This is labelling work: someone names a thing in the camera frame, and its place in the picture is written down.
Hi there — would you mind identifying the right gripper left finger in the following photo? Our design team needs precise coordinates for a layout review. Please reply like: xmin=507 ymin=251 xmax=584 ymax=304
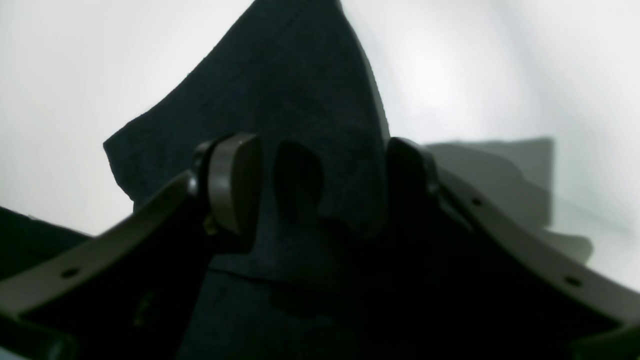
xmin=1 ymin=132 xmax=263 ymax=360

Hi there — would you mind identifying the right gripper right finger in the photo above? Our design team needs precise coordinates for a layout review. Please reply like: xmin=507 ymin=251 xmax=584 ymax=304
xmin=385 ymin=137 xmax=639 ymax=360

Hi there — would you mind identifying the black T-shirt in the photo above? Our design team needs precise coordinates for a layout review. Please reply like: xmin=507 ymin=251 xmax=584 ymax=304
xmin=1 ymin=0 xmax=393 ymax=360

